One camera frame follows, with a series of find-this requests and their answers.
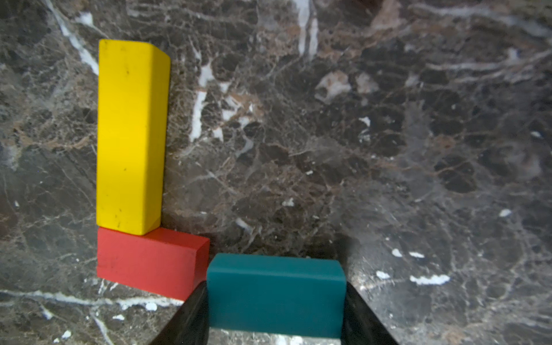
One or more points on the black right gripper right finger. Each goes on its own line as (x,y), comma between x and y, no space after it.
(361,325)

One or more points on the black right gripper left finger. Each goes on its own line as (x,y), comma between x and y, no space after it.
(189,325)

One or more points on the yellow block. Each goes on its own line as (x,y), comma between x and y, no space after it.
(134,83)

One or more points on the teal block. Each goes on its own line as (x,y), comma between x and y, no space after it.
(283,295)

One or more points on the red block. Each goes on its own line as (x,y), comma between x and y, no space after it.
(165,262)

